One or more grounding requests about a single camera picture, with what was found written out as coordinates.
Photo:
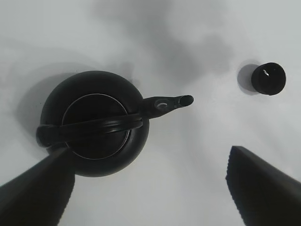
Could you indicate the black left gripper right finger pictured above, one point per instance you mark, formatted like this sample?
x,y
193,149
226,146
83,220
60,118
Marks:
x,y
263,195

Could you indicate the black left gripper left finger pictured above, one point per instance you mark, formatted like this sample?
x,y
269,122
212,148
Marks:
x,y
39,196

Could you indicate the small black teacup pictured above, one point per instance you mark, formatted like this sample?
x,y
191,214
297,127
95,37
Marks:
x,y
269,79

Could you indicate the black round teapot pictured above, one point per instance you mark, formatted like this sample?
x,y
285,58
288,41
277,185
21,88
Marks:
x,y
103,120

